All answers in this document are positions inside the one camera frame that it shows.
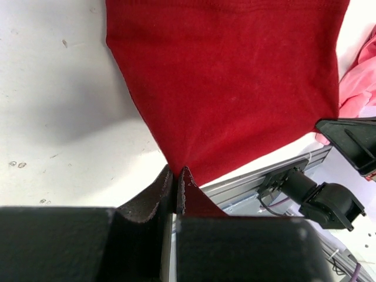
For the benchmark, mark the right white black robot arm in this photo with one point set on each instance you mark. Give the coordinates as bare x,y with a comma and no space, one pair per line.
332,205

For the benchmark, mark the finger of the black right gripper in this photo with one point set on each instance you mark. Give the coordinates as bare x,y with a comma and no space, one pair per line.
354,139

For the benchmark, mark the pink t shirt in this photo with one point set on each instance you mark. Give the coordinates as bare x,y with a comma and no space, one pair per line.
357,86

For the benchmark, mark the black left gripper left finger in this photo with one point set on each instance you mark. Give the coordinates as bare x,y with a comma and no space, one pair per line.
127,243

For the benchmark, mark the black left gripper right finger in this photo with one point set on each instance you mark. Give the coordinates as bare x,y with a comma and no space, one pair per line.
213,246

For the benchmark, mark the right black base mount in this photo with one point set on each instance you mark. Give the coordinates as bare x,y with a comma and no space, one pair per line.
274,180

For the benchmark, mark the dark red t shirt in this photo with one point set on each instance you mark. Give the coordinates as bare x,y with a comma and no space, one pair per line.
221,83

